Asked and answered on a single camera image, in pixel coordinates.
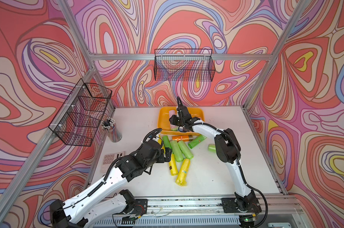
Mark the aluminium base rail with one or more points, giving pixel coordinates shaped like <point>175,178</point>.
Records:
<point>158,207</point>

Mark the green roll with label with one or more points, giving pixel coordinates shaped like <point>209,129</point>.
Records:
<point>196,141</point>

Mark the pink calculator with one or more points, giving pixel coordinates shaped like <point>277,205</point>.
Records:
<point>109,159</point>

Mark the orange plastic storage box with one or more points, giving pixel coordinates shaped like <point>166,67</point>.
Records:
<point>164,115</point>

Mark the green yellow trash bag roll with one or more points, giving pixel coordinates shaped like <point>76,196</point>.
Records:
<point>172,162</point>

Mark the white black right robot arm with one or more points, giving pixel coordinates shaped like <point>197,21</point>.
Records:
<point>228,151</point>

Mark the light green roll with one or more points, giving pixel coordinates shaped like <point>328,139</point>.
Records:
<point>212,148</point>
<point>185,150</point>
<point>176,151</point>

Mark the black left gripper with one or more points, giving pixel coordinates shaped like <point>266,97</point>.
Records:
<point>163,159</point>

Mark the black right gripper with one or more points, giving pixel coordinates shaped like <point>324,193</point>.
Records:
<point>173,120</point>

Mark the black wire basket wall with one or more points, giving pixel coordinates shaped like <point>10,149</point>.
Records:
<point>81,114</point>
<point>184,64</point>

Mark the black wire basket back wall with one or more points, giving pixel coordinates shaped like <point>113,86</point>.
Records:
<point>184,64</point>

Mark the cup of pens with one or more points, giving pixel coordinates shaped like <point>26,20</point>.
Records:
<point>110,126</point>

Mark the black wire basket left wall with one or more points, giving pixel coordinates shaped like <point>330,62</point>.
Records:
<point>81,114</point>

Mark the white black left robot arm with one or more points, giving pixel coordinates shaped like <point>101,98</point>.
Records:
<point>104,197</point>

